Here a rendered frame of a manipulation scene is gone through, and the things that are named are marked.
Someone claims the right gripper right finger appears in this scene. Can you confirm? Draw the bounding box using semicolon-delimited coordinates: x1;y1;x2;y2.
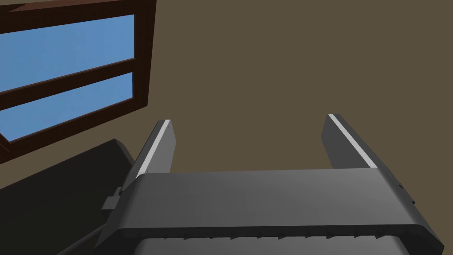
321;113;383;170

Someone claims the brown framed window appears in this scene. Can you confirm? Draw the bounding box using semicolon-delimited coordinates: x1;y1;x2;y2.
0;0;157;165

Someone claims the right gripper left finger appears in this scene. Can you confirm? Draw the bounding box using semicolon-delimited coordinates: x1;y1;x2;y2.
131;119;177;179

